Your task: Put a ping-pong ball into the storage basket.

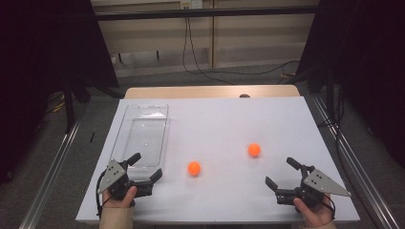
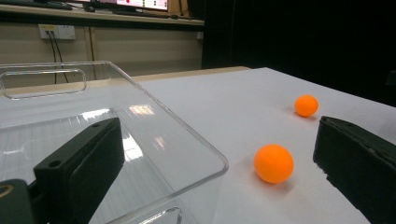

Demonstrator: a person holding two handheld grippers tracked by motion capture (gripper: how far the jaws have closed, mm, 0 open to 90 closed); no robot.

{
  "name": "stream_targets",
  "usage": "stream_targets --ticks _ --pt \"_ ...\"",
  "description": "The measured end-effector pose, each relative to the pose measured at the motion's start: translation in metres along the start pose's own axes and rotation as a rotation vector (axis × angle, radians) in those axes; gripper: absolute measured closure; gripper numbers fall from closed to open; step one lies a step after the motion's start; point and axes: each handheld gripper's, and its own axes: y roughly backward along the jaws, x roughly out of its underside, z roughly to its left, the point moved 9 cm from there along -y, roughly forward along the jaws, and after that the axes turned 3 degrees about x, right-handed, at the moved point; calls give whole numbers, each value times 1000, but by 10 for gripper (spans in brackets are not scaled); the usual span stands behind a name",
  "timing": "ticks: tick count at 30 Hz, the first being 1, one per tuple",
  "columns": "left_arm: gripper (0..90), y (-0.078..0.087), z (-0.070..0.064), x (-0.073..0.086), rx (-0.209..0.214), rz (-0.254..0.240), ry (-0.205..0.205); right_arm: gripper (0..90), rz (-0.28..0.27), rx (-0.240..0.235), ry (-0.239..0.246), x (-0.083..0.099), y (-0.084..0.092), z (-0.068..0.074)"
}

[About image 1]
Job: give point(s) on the metal floor rail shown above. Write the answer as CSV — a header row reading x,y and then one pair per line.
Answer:
x,y
51,178
356,165

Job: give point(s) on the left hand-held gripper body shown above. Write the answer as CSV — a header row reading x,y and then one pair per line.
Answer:
x,y
114,174

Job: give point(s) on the white board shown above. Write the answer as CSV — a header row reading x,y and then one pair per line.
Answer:
x,y
223,127

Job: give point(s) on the small black floor object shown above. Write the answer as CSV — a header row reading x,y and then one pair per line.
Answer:
x,y
92,137

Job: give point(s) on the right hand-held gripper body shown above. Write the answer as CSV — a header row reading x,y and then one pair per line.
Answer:
x,y
321,183

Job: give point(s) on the white wall socket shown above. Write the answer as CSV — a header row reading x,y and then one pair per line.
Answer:
x,y
191,4

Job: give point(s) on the black horizontal bar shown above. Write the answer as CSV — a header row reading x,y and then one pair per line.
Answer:
x,y
207,12

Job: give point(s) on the clear plastic container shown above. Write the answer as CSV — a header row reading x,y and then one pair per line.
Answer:
x,y
143,136

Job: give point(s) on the dark curtain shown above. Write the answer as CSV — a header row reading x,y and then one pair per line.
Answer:
x,y
38,47
366,47

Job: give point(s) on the orange ball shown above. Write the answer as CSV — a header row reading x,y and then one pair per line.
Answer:
x,y
254,149
194,168

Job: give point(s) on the black stand leg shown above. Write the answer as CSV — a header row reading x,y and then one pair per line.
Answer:
x,y
69,108

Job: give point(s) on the person's left hand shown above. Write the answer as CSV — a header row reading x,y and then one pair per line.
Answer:
x,y
119,203

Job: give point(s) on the dark round knob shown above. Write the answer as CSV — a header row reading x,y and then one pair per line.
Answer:
x,y
244,95

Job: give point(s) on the person's right hand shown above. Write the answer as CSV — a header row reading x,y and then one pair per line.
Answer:
x,y
313,214

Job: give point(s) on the wooden table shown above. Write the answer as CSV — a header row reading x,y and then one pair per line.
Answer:
x,y
191,91

